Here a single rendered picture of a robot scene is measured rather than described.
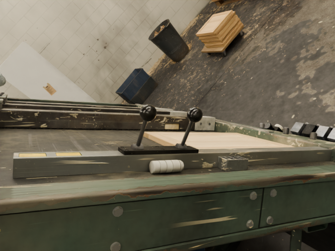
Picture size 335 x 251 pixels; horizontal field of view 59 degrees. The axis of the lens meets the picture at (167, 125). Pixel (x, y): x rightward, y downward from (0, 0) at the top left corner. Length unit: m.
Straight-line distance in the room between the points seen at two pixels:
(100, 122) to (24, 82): 3.45
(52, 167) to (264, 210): 0.42
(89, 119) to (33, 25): 4.89
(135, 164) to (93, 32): 5.59
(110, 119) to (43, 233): 0.97
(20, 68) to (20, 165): 4.11
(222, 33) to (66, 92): 2.45
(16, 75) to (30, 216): 4.36
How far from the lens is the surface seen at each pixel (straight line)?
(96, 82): 6.20
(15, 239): 0.42
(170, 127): 1.46
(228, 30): 4.35
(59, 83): 4.72
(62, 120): 1.30
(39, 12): 6.15
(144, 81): 5.35
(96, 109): 1.62
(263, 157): 0.90
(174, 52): 5.50
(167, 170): 0.68
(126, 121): 1.37
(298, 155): 1.01
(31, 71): 4.71
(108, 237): 0.44
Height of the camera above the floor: 1.75
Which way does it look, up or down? 25 degrees down
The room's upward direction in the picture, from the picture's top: 47 degrees counter-clockwise
